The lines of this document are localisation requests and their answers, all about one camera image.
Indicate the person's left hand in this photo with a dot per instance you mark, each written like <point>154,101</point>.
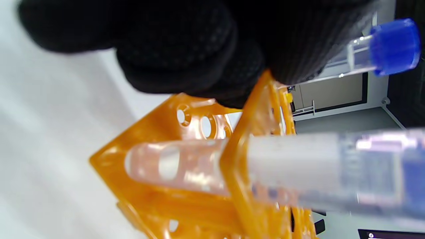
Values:
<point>199,39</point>

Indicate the blue capped clear test tube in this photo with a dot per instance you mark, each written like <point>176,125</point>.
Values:
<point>395,46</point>
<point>298,159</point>

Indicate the orange test tube rack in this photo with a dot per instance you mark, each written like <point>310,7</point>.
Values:
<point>149,205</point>

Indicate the black framed beige board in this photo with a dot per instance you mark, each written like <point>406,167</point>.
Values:
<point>332,91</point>

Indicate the lit computer screen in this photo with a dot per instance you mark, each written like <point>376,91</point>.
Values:
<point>391,235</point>

